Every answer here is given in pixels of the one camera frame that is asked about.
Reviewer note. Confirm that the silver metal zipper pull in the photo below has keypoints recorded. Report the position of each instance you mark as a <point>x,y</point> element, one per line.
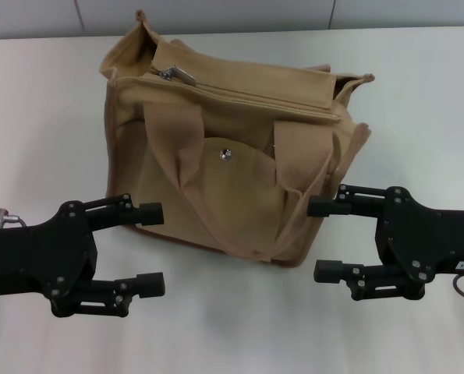
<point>177,73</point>

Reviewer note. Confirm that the khaki canvas food bag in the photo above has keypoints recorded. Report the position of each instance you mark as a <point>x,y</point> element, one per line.
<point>224,202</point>

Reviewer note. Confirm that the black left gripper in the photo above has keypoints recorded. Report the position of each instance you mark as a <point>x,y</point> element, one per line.
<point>40,253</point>

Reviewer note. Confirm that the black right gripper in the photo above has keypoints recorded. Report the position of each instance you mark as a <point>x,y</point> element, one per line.
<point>430,241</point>

